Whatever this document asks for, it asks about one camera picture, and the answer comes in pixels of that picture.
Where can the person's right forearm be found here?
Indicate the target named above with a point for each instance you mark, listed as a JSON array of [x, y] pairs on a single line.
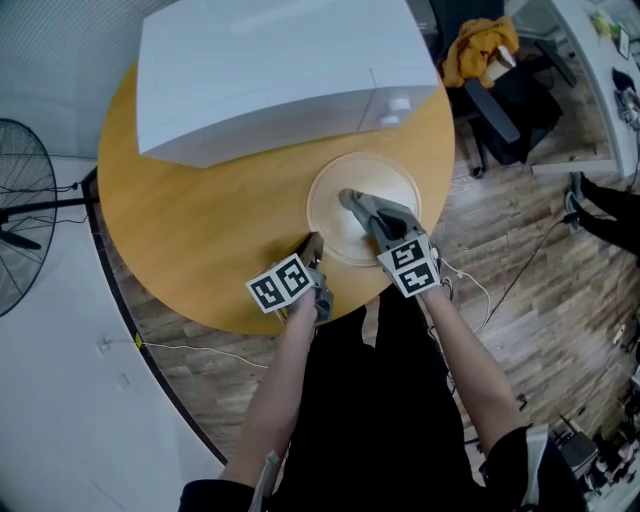
[[465, 370]]

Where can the black office chair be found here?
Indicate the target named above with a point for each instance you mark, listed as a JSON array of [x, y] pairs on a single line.
[[520, 115]]

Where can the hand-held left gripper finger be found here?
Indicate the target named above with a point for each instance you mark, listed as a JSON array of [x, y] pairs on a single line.
[[316, 245]]

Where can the white desk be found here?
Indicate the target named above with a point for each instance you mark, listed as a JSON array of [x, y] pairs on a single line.
[[600, 75]]

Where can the yellow jacket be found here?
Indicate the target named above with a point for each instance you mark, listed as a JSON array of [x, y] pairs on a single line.
[[475, 50]]

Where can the black curved floor strip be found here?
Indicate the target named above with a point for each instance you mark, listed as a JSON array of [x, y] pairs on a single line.
[[125, 310]]

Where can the white microwave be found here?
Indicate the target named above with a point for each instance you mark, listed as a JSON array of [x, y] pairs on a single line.
[[260, 65]]

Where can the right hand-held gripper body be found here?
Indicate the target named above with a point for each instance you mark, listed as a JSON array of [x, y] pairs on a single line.
[[411, 270]]

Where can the person's left forearm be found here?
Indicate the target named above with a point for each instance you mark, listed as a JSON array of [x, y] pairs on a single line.
[[280, 390]]

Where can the glass microwave turntable plate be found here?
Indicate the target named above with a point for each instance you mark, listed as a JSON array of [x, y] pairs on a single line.
[[370, 175]]

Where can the black standing fan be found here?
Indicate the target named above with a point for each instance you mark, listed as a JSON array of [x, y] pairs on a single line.
[[20, 200]]

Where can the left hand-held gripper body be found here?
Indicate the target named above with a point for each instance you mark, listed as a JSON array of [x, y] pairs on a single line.
[[280, 286]]

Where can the person's black clothing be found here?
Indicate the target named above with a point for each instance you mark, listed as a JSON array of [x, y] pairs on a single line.
[[380, 400]]

